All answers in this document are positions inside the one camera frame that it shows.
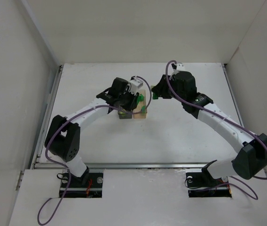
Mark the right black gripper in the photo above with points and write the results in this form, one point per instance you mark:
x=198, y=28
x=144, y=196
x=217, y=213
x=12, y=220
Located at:
x=160, y=87

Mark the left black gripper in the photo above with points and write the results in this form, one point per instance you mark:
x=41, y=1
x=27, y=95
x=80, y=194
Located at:
x=129, y=102

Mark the dark green long lego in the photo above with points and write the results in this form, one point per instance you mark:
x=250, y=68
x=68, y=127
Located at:
x=154, y=97

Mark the small dark green lego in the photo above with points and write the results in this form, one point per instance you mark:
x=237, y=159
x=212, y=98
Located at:
x=140, y=98

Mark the dark green square lego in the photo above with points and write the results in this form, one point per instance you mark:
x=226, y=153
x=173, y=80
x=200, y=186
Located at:
x=143, y=109

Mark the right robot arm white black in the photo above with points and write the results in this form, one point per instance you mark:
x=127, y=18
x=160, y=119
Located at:
x=251, y=149

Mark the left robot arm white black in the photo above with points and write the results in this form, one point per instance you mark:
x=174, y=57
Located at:
x=63, y=136

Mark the grey transparent container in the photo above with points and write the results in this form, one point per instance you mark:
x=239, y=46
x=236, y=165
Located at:
x=124, y=114

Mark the orange transparent container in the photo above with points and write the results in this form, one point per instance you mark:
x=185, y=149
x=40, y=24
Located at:
x=137, y=113

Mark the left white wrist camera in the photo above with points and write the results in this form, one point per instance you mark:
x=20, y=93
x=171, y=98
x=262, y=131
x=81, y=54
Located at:
x=134, y=85

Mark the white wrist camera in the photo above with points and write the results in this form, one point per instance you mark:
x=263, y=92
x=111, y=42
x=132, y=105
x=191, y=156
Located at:
x=178, y=67
x=134, y=85

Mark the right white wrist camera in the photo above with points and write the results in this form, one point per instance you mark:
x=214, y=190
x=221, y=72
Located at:
x=178, y=67

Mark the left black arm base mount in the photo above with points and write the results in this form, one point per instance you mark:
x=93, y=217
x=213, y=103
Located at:
x=90, y=187

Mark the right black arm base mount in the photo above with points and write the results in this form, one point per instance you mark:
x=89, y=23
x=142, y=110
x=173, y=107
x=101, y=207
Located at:
x=201, y=184

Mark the aluminium front rail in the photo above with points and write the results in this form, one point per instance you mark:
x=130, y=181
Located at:
x=51, y=165

